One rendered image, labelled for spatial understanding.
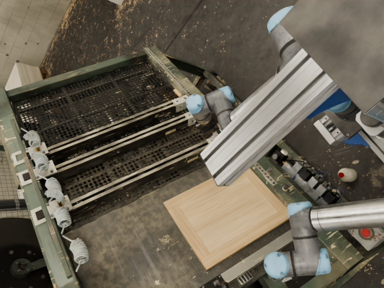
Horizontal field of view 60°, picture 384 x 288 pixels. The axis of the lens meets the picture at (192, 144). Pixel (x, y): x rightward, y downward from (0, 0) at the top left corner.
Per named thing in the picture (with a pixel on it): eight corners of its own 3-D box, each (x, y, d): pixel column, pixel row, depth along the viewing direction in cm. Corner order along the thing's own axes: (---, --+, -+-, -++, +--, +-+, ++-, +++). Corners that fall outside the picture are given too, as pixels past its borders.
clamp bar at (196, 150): (228, 147, 214) (232, 120, 196) (42, 235, 170) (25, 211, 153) (219, 138, 219) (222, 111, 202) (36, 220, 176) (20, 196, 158)
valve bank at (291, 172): (358, 198, 187) (343, 200, 170) (340, 215, 193) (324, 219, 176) (296, 142, 215) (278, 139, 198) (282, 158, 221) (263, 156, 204)
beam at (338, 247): (356, 266, 169) (365, 257, 161) (340, 278, 165) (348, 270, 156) (156, 56, 293) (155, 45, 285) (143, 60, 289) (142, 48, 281)
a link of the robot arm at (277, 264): (293, 277, 96) (264, 279, 99) (295, 277, 106) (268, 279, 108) (288, 249, 100) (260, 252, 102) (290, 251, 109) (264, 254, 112)
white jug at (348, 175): (360, 174, 240) (351, 174, 225) (351, 184, 244) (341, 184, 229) (350, 165, 245) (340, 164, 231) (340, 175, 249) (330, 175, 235)
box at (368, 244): (396, 229, 158) (387, 234, 145) (378, 245, 163) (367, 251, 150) (375, 210, 165) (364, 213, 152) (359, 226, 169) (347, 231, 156)
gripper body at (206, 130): (199, 128, 160) (191, 117, 149) (214, 118, 159) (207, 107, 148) (206, 140, 156) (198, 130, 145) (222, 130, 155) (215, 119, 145)
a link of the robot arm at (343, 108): (336, 120, 143) (324, 115, 133) (323, 94, 148) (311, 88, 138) (364, 106, 136) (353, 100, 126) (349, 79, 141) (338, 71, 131)
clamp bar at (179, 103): (192, 108, 239) (192, 81, 221) (22, 176, 195) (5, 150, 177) (185, 100, 244) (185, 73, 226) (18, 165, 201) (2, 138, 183)
